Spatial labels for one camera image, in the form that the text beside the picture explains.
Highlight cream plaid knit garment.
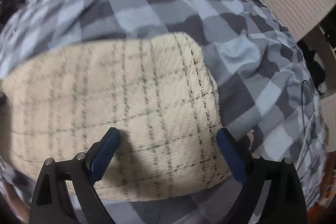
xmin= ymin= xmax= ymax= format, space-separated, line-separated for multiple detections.
xmin=1 ymin=33 xmax=231 ymax=201

